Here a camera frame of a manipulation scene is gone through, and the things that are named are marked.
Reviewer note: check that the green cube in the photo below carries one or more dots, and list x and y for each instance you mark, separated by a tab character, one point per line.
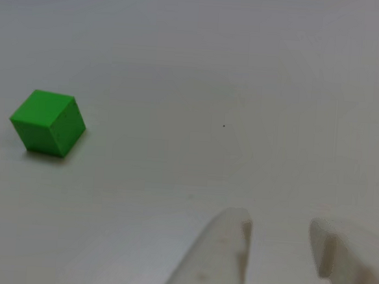
44	122

